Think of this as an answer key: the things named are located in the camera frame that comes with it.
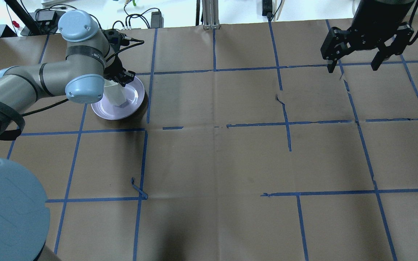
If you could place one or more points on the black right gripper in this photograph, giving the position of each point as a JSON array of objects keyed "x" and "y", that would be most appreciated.
[{"x": 371, "y": 32}]

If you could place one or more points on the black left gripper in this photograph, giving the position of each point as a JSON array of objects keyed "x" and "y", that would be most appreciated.
[{"x": 115, "y": 71}]

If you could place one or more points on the white angular cup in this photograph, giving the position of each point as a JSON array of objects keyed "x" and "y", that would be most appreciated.
[{"x": 114, "y": 93}]

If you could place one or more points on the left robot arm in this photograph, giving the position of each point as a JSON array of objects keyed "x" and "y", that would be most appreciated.
[{"x": 91, "y": 59}]

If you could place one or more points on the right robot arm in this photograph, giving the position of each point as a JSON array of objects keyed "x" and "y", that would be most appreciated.
[{"x": 390, "y": 11}]

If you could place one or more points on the lavender plate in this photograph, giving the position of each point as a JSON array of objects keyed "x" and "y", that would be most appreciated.
[{"x": 135, "y": 95}]

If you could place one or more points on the black power brick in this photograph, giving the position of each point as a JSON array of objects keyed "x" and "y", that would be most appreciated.
[{"x": 157, "y": 20}]

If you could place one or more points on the black desk box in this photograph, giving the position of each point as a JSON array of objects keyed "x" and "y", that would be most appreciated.
[{"x": 47, "y": 20}]

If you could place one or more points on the black power adapter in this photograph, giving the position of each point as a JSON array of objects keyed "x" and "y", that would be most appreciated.
[{"x": 267, "y": 8}]

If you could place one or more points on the brown paper table cover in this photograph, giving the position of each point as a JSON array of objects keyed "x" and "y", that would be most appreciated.
[{"x": 249, "y": 150}]

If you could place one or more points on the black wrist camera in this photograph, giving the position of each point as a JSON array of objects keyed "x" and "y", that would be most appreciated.
[{"x": 115, "y": 38}]

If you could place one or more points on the aluminium frame post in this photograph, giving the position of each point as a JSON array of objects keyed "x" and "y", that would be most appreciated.
[{"x": 210, "y": 14}]

